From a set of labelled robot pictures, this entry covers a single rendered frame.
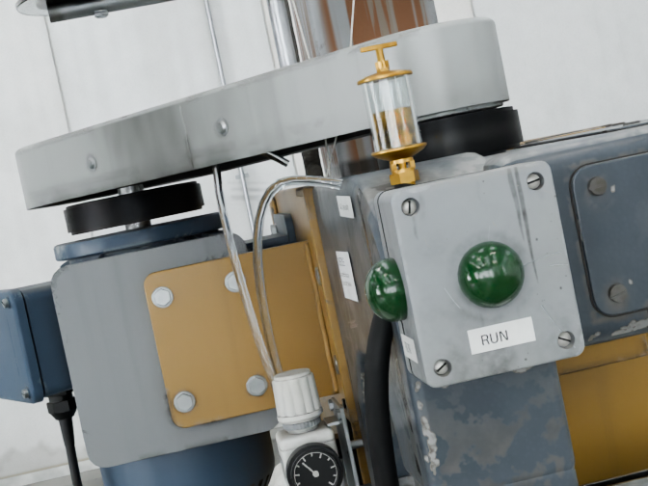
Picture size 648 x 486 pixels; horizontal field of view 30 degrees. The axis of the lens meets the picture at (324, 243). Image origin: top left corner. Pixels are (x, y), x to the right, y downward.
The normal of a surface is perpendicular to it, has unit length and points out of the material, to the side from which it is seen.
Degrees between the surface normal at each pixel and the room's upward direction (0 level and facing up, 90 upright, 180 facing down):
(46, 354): 90
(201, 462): 91
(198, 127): 90
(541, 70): 90
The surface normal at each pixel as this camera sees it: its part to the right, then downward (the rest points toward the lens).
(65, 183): -0.68, 0.18
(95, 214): -0.40, 0.13
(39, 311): 0.54, -0.07
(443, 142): -0.13, 0.08
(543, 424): 0.13, 0.03
